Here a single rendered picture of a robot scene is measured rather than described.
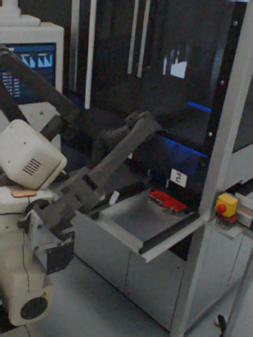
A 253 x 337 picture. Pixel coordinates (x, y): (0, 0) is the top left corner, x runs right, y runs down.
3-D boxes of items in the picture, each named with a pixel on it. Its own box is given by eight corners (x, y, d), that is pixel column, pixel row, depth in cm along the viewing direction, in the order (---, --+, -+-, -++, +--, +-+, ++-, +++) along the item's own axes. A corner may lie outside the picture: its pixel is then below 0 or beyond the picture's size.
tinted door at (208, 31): (138, 117, 187) (155, -14, 160) (213, 150, 162) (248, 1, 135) (138, 118, 187) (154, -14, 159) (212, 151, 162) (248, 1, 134)
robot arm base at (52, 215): (31, 206, 113) (47, 229, 104) (52, 187, 114) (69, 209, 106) (47, 220, 119) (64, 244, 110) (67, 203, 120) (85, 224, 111)
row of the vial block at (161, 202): (149, 199, 184) (150, 191, 182) (178, 217, 173) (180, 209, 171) (146, 201, 182) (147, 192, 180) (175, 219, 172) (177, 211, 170)
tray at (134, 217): (150, 192, 189) (150, 186, 188) (192, 218, 174) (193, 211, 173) (98, 217, 167) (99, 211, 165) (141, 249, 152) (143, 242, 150)
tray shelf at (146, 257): (110, 160, 220) (111, 157, 219) (213, 217, 180) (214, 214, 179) (40, 186, 188) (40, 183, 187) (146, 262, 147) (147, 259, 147)
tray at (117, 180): (117, 160, 216) (117, 155, 215) (151, 180, 201) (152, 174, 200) (68, 178, 194) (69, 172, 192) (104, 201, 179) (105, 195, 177)
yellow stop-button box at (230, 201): (222, 204, 172) (226, 191, 169) (236, 212, 168) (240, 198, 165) (213, 211, 167) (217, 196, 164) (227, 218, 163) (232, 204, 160)
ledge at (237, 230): (224, 215, 183) (224, 212, 182) (248, 228, 175) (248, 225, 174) (207, 226, 173) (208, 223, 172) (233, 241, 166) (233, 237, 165)
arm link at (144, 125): (153, 101, 131) (171, 122, 133) (132, 113, 143) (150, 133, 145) (64, 188, 109) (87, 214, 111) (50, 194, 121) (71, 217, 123)
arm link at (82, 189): (57, 202, 110) (70, 216, 111) (84, 178, 111) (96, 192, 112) (56, 198, 119) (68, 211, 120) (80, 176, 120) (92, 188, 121)
